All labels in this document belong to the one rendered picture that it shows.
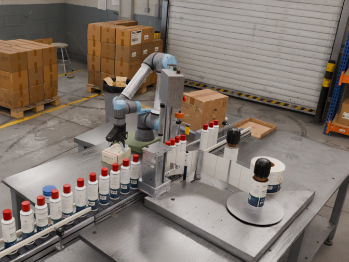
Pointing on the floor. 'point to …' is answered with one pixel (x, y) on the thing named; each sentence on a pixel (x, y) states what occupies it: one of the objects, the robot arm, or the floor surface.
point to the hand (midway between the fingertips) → (116, 152)
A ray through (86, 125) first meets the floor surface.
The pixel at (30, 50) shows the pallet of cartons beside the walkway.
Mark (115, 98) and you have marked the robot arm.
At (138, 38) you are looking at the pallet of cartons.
